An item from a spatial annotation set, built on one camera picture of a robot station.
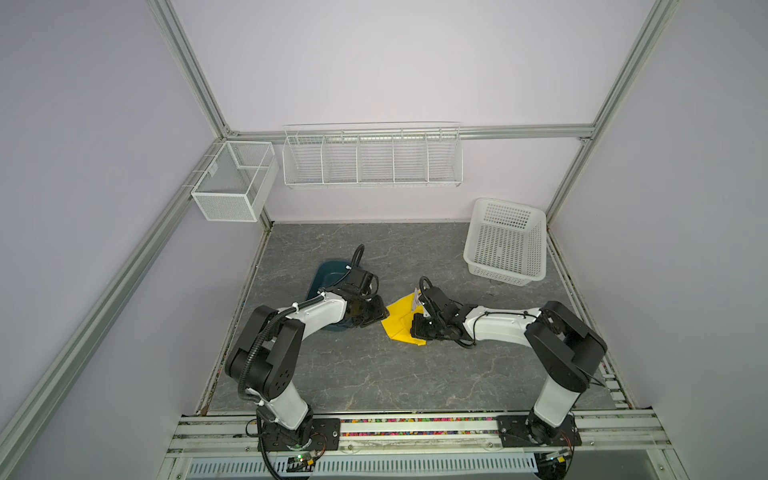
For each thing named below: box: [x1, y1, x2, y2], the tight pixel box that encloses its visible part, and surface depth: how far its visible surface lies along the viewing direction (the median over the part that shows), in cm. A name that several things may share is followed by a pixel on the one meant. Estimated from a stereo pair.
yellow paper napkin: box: [381, 292, 427, 346], surface depth 93 cm
